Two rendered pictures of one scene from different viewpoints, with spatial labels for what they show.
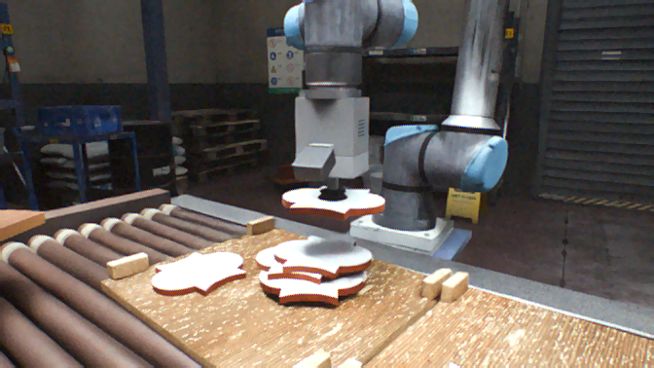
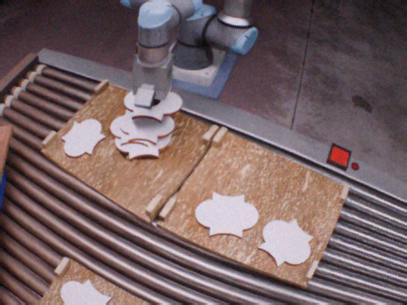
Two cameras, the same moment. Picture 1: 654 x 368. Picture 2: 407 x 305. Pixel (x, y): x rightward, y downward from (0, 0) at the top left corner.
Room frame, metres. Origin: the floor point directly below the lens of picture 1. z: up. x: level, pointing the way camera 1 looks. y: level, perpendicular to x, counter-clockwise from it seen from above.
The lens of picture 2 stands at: (-0.25, 0.08, 1.84)
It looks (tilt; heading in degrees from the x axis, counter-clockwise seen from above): 49 degrees down; 345
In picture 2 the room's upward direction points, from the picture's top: 5 degrees clockwise
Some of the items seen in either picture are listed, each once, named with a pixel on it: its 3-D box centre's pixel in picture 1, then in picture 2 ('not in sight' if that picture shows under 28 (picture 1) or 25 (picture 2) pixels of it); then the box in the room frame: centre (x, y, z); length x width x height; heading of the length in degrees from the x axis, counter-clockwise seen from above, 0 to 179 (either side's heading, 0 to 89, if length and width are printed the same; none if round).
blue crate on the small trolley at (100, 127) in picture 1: (80, 120); not in sight; (3.36, 1.94, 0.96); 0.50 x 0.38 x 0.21; 75
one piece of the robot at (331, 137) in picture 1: (324, 132); (148, 77); (0.57, 0.00, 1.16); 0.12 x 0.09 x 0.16; 156
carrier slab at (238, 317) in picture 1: (275, 287); (122, 142); (0.59, 0.08, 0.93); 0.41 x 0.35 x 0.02; 49
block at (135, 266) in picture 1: (128, 266); (49, 140); (0.62, 0.31, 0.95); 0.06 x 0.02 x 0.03; 139
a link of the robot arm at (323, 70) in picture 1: (331, 72); (152, 47); (0.59, 0.00, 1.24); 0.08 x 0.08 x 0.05
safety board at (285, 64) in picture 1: (284, 60); not in sight; (6.22, 0.60, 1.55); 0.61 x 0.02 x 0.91; 60
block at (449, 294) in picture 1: (454, 286); (220, 137); (0.55, -0.18, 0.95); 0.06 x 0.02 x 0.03; 141
